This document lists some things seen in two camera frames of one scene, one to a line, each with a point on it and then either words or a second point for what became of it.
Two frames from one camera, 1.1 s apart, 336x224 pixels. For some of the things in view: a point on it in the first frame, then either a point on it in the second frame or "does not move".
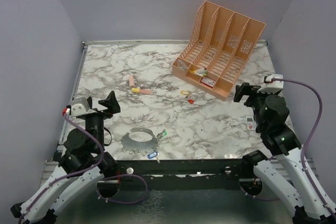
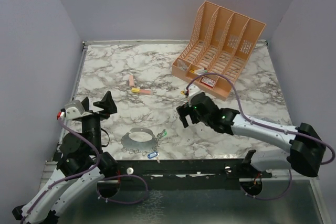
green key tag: (164, 134) does not move
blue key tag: (152, 155) does not move
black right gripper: (245, 88) -> (184, 110)
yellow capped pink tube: (137, 90) does not move
